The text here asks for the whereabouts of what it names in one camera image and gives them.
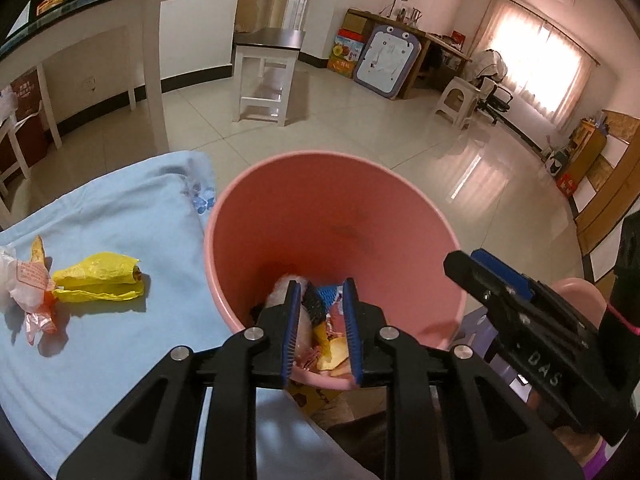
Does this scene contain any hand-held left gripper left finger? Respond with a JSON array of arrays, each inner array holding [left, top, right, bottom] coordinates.
[[56, 280, 303, 480]]

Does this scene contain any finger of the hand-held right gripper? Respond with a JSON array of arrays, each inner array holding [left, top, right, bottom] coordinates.
[[444, 251, 523, 326], [470, 248, 541, 303]]

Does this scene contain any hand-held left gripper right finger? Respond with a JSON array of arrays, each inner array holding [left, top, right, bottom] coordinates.
[[342, 277, 586, 480]]

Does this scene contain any small orange wrapper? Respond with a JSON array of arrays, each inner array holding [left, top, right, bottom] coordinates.
[[315, 331, 351, 372]]

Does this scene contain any black foam net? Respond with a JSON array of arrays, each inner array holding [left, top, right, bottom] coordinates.
[[302, 282, 323, 328]]

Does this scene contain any pink plastic bucket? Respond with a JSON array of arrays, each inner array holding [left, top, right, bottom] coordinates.
[[202, 150, 468, 391]]

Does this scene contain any person's right hand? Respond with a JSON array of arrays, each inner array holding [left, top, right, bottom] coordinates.
[[525, 387, 608, 468]]

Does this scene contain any purple plastic stool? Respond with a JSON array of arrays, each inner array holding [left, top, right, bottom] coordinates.
[[457, 310, 531, 406]]

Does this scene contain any small pink basin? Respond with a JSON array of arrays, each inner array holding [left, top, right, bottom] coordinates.
[[552, 277, 608, 321]]

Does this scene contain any printed yellow carton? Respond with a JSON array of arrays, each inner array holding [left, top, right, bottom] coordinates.
[[289, 381, 343, 417]]

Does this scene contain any wooden panel cabinet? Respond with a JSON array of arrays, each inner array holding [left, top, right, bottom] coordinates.
[[575, 110, 640, 256]]

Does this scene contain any white plastic stool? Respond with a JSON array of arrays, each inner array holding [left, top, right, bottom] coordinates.
[[434, 77, 485, 132]]

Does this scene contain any black office chair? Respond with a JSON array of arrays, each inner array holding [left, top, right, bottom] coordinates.
[[470, 49, 516, 126]]

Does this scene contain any yellow plastic bag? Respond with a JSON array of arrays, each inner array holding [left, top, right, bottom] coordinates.
[[51, 251, 147, 304]]

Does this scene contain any light blue floral blanket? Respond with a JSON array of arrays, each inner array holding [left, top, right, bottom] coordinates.
[[0, 150, 381, 480]]

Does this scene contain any pale window curtain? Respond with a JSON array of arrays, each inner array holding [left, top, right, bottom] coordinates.
[[477, 0, 601, 131]]

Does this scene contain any purple framed drawing board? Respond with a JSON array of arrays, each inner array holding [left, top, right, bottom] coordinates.
[[352, 25, 426, 101]]

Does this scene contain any wooden desk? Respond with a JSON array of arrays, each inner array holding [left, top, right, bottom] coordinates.
[[346, 7, 473, 101]]

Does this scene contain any colourful fruit carton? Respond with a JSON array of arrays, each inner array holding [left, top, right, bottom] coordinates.
[[327, 29, 365, 78]]

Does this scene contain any orange yellow printed wrapper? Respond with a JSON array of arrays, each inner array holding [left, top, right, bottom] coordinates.
[[12, 234, 60, 346]]

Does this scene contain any brown cardboard box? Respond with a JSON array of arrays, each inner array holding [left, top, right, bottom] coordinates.
[[342, 12, 373, 36]]

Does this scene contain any white stool with dark top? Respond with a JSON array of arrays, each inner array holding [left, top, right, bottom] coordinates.
[[232, 27, 307, 127]]

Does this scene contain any white glass-top table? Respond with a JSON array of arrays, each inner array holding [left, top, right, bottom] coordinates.
[[0, 0, 201, 153]]

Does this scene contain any white bench with dark top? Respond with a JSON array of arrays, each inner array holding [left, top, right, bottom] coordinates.
[[0, 110, 32, 201]]

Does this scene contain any dark red carton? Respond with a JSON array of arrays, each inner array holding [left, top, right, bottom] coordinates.
[[0, 67, 51, 171]]

